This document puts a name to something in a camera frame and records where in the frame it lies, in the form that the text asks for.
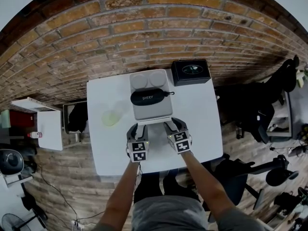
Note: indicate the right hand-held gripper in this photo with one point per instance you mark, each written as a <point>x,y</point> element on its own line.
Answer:
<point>181,143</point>

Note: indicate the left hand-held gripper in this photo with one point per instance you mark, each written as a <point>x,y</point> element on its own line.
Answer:
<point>139,150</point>

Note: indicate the grey storage box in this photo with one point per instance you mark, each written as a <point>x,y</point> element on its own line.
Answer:
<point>151,109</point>

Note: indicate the clear plastic item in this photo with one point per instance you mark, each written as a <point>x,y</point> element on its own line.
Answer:
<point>111,116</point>

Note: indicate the person's right forearm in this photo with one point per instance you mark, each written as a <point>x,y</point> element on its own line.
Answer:
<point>204,182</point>

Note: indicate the person's left forearm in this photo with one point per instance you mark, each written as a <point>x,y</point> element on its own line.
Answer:
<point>120,196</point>

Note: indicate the black glasses case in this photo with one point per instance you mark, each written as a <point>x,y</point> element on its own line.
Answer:
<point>148,98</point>

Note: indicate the round white dish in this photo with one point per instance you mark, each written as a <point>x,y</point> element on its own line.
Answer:
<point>158,79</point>
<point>139,81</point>

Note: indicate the black lidded gift case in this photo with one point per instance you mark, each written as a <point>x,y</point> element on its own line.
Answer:
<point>190,72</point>

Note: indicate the person's black trousers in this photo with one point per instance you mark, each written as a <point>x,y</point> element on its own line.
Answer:
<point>166,184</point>

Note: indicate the metal chair with black bag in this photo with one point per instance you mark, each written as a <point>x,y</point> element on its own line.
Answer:
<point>77,117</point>

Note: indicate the black office chair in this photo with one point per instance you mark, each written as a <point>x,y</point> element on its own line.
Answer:
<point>250,105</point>
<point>235,182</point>

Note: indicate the person's grey shirt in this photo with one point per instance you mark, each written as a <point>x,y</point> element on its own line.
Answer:
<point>168,215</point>

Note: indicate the white side table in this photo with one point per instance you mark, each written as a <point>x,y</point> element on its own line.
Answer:
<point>49,126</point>

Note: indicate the plastic bottle with red label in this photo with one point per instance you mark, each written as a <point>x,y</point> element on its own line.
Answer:
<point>35,135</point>

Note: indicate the white power strip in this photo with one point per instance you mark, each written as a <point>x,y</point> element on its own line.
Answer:
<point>77,224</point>

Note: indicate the red crate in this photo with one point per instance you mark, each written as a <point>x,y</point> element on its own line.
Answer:
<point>21,119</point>

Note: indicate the white desk with clutter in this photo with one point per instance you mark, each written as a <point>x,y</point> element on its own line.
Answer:
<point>297,109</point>

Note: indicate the black round appliance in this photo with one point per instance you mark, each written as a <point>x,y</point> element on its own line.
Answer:
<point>10,161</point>

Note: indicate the black floor fan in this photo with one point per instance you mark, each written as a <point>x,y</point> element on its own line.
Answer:
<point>14,222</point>

